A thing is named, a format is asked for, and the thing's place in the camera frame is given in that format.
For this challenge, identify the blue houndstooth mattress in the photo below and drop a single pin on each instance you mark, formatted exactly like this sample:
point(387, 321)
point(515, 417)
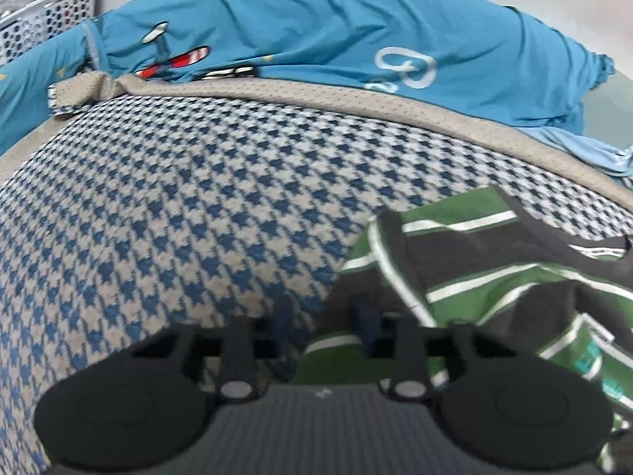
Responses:
point(198, 198)

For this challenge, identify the green grey striped shirt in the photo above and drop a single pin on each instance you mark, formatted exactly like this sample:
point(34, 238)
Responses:
point(484, 252)

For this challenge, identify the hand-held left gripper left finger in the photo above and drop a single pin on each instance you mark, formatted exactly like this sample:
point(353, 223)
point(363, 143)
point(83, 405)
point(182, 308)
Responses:
point(283, 329)

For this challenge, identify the blue airplane print bumper cover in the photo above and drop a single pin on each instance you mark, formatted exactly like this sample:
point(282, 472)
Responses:
point(321, 24)

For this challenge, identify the white plastic basket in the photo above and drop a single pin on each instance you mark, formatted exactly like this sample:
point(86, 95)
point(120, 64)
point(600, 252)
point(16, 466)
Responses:
point(54, 10)

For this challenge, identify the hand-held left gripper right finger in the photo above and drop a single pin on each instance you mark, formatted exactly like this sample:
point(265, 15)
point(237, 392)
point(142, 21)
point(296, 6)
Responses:
point(366, 329)

